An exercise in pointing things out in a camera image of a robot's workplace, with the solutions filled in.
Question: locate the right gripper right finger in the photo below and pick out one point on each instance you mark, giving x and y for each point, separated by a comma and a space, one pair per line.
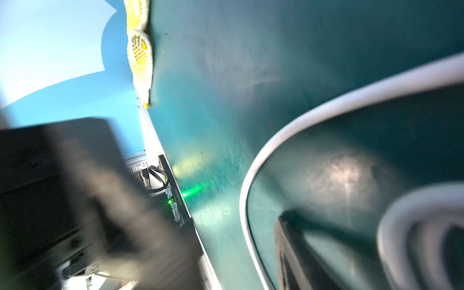
297, 267

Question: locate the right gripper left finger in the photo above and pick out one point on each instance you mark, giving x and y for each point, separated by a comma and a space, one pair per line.
69, 202

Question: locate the yellow work glove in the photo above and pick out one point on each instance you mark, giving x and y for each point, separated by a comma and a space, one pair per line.
139, 48

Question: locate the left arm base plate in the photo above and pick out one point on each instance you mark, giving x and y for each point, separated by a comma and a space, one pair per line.
160, 184

